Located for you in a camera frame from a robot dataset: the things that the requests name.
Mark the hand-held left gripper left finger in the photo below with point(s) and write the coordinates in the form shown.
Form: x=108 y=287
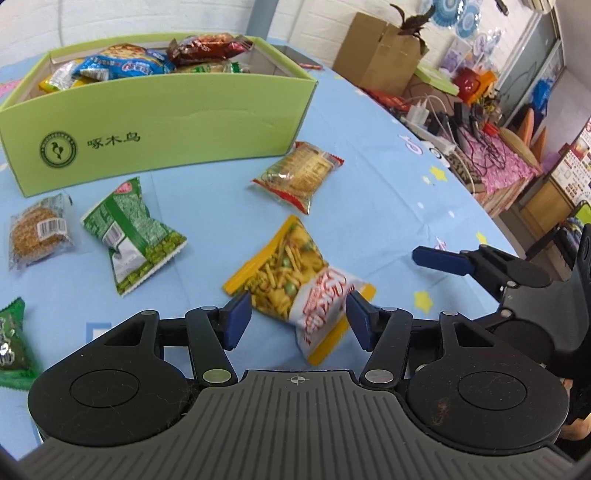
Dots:
x=238 y=321

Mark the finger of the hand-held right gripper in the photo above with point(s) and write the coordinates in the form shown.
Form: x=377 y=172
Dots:
x=443 y=261

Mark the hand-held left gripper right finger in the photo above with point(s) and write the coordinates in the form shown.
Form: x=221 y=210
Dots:
x=360 y=321

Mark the yellow mixed snack packet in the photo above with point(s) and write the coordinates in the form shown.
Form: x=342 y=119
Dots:
x=295 y=277

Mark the golden biscuit packet red ends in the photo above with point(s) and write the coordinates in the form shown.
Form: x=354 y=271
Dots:
x=298 y=175

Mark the green cardboard box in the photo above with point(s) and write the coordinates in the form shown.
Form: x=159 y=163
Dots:
x=161 y=124

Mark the dark red snack packet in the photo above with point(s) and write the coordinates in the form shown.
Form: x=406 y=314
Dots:
x=207 y=48

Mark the person's right hand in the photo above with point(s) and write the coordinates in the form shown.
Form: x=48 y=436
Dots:
x=577 y=429

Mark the wooden cabinet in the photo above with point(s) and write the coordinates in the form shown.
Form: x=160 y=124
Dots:
x=547 y=212

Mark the blue cartoon tablecloth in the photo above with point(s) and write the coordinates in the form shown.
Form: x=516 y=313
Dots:
x=369 y=184

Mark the pink floral cloth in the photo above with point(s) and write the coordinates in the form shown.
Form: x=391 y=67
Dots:
x=503 y=170

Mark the white round device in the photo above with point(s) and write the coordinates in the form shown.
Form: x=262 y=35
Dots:
x=439 y=152

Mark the white power strip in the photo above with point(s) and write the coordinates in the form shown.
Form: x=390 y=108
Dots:
x=429 y=134

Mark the green pea snack packet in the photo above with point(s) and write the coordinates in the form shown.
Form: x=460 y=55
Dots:
x=134 y=235

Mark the beige roll pillow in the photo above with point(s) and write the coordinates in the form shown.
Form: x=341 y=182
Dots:
x=519 y=147

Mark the white charger plug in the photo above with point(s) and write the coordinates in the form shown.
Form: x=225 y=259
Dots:
x=420 y=114

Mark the orange cone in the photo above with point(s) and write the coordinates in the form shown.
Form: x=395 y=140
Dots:
x=526 y=127
x=541 y=138

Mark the red flat packet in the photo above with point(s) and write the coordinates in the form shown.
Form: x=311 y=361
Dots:
x=385 y=98

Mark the red container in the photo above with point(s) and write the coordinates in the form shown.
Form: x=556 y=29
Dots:
x=466 y=85

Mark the orange container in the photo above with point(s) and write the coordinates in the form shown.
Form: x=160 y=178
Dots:
x=487 y=85

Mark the flat green box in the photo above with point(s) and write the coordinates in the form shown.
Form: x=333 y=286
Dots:
x=436 y=78

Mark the brown cardboard box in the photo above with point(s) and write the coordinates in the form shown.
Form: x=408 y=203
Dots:
x=376 y=55

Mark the round brown cake packet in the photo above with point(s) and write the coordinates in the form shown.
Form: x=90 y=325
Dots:
x=37 y=230

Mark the dark green snack packet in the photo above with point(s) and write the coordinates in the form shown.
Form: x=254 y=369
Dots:
x=14 y=346

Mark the black smartphone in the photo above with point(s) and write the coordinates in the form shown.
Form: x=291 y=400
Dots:
x=310 y=66

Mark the small blue paper fan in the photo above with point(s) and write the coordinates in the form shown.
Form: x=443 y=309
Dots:
x=471 y=18

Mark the dried dark plant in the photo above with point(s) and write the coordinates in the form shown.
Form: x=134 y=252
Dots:
x=413 y=18

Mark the large blue paper fan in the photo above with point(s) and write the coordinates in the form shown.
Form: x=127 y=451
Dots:
x=445 y=11

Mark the green white snack packet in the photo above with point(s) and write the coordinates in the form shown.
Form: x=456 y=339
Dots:
x=217 y=68

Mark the blue snack packet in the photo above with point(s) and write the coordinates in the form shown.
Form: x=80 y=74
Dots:
x=122 y=67

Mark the orange snack packet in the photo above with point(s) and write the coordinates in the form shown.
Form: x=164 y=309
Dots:
x=127 y=50

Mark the grey-blue thermos bottle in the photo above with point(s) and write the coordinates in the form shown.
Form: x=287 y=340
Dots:
x=264 y=18

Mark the wall poster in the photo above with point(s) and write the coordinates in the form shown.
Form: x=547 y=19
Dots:
x=575 y=161

